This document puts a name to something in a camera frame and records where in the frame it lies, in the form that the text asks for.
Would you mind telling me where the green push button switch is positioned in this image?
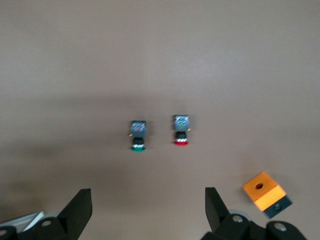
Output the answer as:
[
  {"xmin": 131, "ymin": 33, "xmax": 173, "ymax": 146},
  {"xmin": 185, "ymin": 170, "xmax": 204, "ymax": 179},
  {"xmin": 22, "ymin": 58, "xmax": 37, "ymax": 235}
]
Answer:
[{"xmin": 129, "ymin": 120, "xmax": 147, "ymax": 153}]

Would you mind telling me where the red push button switch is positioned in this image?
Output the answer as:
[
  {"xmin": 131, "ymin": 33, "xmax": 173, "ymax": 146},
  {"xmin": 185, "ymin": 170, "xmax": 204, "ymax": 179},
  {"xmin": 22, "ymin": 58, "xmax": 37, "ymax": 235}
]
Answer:
[{"xmin": 172, "ymin": 114, "xmax": 190, "ymax": 147}]

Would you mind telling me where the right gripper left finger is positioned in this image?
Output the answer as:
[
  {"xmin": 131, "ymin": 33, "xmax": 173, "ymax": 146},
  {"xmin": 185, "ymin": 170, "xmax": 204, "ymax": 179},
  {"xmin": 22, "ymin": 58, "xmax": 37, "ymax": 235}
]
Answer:
[{"xmin": 32, "ymin": 188, "xmax": 94, "ymax": 240}]

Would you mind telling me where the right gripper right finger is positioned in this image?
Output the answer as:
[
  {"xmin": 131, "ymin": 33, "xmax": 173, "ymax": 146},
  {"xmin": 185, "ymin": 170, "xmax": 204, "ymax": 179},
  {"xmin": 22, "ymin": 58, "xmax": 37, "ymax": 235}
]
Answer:
[{"xmin": 203, "ymin": 186, "xmax": 252, "ymax": 240}]

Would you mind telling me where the orange button enclosure box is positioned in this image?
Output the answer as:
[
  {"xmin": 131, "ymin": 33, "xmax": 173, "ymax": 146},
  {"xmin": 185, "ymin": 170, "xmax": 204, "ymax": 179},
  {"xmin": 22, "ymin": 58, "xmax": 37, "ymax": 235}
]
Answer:
[{"xmin": 242, "ymin": 171, "xmax": 294, "ymax": 220}]

